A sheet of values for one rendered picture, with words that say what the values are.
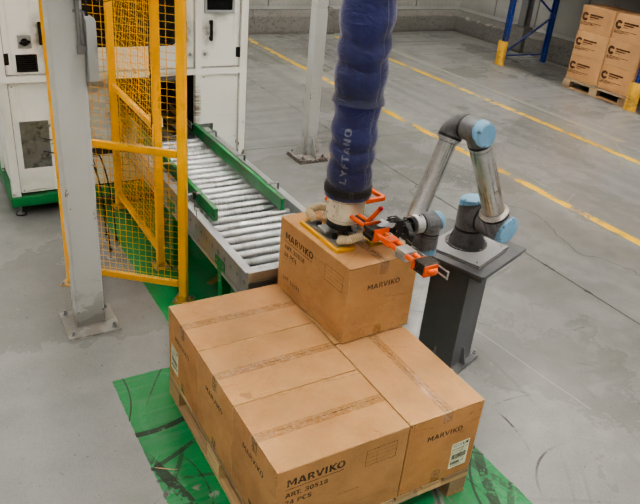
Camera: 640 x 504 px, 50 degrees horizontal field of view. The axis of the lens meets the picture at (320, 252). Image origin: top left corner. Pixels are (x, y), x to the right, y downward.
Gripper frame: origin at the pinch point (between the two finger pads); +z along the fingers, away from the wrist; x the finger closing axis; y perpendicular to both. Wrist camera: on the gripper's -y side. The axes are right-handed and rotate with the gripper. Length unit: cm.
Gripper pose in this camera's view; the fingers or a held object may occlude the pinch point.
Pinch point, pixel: (379, 233)
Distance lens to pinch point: 306.7
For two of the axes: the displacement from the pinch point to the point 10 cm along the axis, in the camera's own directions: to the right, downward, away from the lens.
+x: 0.9, -8.8, -4.7
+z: -8.7, 1.6, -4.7
